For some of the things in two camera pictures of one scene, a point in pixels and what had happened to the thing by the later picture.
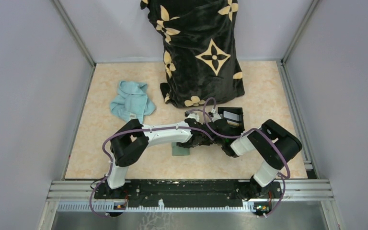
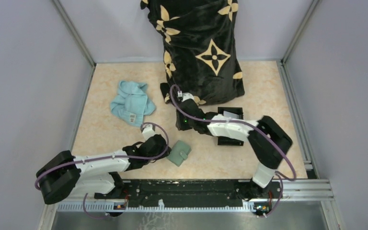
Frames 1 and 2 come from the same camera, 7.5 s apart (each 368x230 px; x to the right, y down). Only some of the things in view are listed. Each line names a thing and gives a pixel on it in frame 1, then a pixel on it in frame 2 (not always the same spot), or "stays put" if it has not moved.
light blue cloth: [132, 101] stays put
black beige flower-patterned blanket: [200, 59] stays put
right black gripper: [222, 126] -> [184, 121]
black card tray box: [234, 116] stays put
